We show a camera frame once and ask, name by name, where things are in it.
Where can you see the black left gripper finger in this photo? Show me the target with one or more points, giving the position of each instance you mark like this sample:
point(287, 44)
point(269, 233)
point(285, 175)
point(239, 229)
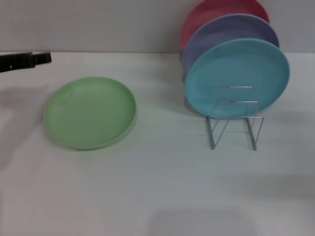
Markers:
point(22, 61)

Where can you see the green plastic plate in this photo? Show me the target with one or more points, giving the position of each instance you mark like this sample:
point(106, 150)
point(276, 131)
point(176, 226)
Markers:
point(91, 113)

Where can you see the pink plastic plate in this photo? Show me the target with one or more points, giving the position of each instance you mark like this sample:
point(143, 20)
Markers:
point(221, 9)

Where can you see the purple plastic plate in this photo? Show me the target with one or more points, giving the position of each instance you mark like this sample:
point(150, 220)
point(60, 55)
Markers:
point(233, 29)

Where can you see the blue plastic plate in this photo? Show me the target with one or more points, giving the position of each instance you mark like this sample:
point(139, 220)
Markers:
point(236, 66)

